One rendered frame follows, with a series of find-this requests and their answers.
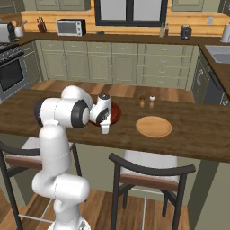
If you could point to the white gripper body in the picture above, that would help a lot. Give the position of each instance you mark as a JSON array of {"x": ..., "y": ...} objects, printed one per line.
[{"x": 105, "y": 128}]

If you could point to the steel sink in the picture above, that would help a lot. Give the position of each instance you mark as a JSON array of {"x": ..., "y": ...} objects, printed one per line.
[{"x": 220, "y": 54}]

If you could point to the dark brown bottle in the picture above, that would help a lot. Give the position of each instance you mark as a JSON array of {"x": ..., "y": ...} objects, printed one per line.
[{"x": 166, "y": 30}]

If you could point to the dark-framed stool with white seat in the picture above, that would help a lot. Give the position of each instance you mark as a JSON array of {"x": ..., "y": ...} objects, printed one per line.
[
  {"x": 149, "y": 175},
  {"x": 21, "y": 160}
]

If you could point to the black-framed window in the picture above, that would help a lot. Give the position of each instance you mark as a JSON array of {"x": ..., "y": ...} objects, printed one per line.
[{"x": 130, "y": 12}]

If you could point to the green wall cupboards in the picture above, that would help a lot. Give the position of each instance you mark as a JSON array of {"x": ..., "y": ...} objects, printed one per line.
[
  {"x": 194, "y": 4},
  {"x": 57, "y": 4}
]

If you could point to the brown pepper shaker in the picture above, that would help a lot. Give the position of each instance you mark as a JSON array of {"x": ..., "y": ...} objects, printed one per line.
[{"x": 142, "y": 102}]

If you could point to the dark red knife block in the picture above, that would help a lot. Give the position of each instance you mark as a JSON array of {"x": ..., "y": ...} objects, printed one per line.
[{"x": 42, "y": 27}]

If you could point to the steel oven with hob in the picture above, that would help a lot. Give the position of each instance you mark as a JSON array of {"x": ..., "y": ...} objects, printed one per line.
[{"x": 10, "y": 73}]

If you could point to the white pot with wooden tools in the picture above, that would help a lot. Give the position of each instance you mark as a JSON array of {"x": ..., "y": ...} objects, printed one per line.
[{"x": 19, "y": 30}]

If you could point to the black jar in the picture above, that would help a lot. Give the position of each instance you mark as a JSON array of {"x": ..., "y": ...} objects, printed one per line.
[{"x": 186, "y": 32}]

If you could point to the dark red plate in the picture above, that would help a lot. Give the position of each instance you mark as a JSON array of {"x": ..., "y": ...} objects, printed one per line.
[{"x": 115, "y": 113}]

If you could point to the green lower cupboard run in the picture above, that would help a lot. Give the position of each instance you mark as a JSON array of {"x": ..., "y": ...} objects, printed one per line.
[{"x": 119, "y": 64}]

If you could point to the white paper towel roll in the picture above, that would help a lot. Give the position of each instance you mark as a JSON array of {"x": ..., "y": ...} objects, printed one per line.
[{"x": 225, "y": 33}]

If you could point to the silver toaster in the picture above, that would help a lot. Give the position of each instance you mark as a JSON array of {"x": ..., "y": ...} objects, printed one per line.
[{"x": 5, "y": 32}]

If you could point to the pale glass bottle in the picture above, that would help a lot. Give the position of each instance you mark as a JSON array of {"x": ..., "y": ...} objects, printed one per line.
[{"x": 162, "y": 30}]

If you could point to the white-capped salt shaker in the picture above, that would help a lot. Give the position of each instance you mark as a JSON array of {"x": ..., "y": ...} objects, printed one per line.
[{"x": 152, "y": 102}]

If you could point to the round wooden plate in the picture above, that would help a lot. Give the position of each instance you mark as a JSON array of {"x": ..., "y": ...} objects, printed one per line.
[{"x": 154, "y": 127}]

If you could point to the white toaster oven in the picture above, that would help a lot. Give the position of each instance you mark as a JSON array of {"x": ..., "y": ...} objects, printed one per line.
[{"x": 71, "y": 27}]

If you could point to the dark dishwasher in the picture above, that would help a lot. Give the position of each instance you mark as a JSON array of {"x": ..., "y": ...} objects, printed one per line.
[{"x": 206, "y": 86}]

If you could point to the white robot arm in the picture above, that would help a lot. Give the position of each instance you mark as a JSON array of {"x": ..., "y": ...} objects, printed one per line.
[{"x": 57, "y": 155}]

